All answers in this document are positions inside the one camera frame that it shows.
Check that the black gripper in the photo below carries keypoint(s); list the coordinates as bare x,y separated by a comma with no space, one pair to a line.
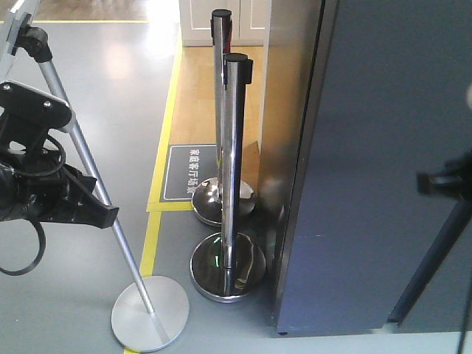
36,183

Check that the dark grey fridge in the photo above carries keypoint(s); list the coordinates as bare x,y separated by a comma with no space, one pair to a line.
360,97

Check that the dark floor sign sticker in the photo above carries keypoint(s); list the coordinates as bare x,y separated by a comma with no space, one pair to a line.
186,167

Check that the silver sign stand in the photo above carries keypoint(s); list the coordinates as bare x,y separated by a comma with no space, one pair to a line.
152,312

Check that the white double door cabinet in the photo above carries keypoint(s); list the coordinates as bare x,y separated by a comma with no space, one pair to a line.
246,21

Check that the chrome stanchion post far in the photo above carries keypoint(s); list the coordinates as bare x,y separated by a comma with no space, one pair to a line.
206,200

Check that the chrome stanchion post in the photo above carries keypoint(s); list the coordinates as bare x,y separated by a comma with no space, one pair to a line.
206,200
228,265

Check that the chrome stanchion post near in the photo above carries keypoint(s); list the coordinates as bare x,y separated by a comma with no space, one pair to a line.
228,265

